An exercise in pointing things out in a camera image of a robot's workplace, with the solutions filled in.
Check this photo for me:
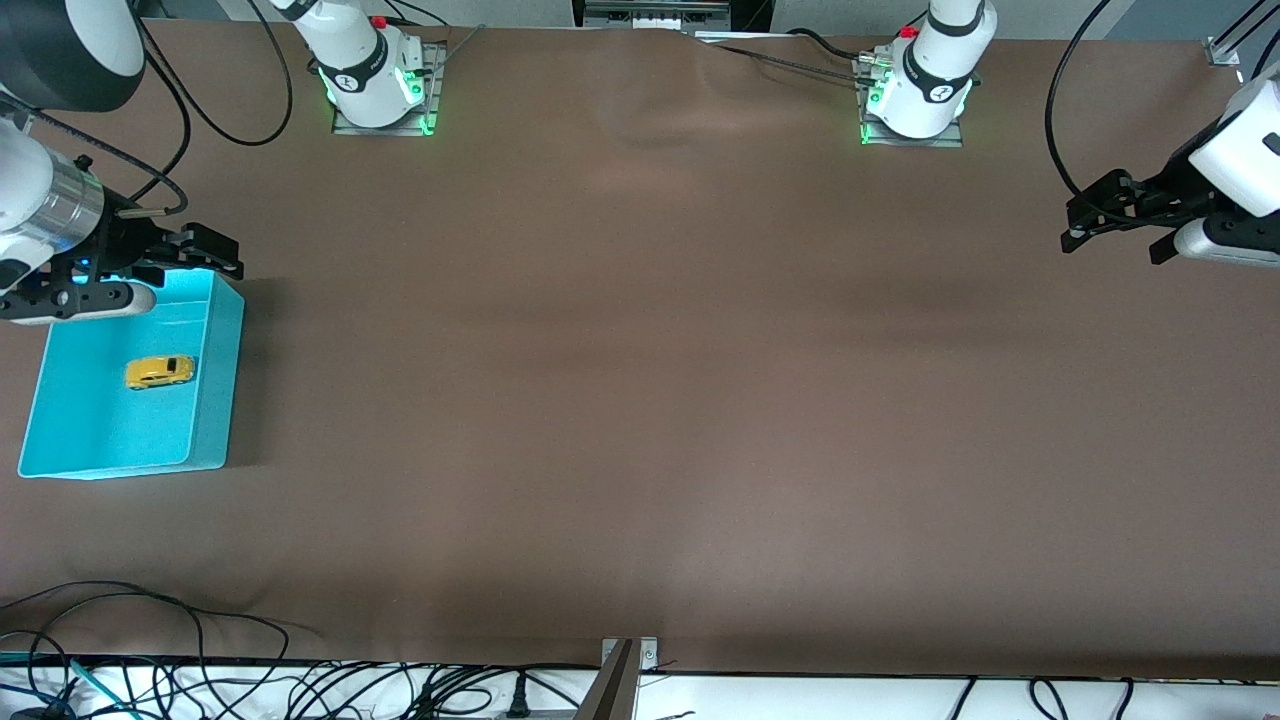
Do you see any yellow beetle toy car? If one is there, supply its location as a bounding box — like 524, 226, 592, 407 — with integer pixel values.
125, 355, 198, 392

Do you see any turquoise plastic bin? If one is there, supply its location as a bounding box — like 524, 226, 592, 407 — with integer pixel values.
18, 270, 247, 479

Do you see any brown table cover sheet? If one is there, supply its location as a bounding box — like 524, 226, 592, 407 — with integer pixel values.
0, 18, 1280, 681

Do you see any grey power strip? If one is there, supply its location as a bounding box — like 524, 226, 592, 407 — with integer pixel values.
573, 0, 736, 33

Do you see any black cable with brass plug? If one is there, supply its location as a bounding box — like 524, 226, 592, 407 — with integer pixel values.
0, 20, 192, 218

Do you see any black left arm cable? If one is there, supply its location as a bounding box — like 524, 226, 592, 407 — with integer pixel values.
1045, 0, 1117, 201

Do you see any black right arm loop cable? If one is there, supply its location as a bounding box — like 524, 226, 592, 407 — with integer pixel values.
130, 0, 295, 147

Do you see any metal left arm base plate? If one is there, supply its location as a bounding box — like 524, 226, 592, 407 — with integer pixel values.
855, 55, 967, 150

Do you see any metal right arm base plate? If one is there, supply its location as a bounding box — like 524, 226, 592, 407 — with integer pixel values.
332, 45, 442, 137

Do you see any long looping black cable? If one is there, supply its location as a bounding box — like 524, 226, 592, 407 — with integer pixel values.
0, 580, 321, 691

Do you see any black cables to arm base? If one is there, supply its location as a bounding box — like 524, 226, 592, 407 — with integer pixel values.
690, 28, 881, 87

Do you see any teal cable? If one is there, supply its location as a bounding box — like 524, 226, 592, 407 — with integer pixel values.
0, 652, 136, 719

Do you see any small metal mounting bracket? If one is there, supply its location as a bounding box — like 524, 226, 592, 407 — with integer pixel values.
601, 637, 661, 672

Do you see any grey metal camera post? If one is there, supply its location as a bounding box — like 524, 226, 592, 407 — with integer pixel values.
575, 640, 638, 720

